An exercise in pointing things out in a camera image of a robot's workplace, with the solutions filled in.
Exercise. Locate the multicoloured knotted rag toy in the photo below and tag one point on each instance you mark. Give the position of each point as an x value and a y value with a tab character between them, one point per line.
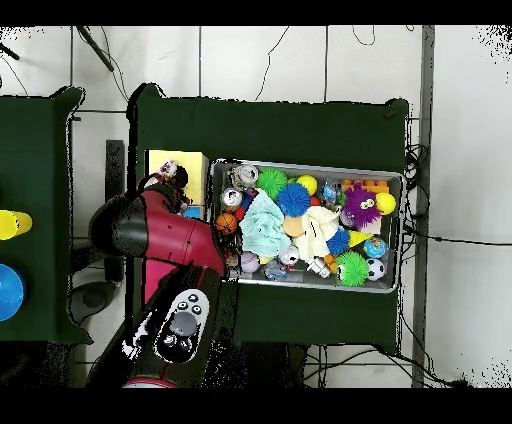
168	168

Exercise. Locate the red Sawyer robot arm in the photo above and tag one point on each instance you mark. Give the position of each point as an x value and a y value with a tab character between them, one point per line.
172	236

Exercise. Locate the wooden box with three holes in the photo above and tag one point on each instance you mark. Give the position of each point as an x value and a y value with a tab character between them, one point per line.
196	168

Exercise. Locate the shallow silver mesh bin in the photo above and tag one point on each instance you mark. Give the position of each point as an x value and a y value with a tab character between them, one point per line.
320	284

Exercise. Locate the mint green cloth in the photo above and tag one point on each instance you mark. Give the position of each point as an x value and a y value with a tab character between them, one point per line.
262	228

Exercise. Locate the small orange basketball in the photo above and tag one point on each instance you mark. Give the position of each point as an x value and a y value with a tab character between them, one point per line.
226	223

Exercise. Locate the silver drink can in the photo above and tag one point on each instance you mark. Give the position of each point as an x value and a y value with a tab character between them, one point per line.
245	175

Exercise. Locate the blue spiky ball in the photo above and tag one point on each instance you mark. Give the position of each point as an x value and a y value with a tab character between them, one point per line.
294	200

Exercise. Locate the cream cloth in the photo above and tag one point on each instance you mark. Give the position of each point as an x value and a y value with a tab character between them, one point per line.
316	232

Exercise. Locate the dark green table cloth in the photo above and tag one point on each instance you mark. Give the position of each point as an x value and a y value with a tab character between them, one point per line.
260	128
40	160

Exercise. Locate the purple spiky monster toy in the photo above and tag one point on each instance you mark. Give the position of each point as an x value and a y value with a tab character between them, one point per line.
360	206

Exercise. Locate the green spiky ball with eyes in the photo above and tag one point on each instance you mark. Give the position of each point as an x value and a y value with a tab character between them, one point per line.
352	268

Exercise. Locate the orange toy building block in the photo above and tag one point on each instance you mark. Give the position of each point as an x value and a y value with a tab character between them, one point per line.
372	186

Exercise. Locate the small soccer ball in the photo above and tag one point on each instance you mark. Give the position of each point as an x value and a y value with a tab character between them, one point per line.
376	268

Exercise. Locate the black tripod leg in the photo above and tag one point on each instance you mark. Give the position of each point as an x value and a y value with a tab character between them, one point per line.
9	52
97	50

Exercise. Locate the yellow cup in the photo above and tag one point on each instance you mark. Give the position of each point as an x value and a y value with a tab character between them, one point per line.
16	224

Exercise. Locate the blue bowl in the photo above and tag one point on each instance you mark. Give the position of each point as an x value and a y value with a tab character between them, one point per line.
10	292

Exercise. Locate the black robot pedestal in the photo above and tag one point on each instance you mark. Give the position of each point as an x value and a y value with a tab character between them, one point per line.
280	364

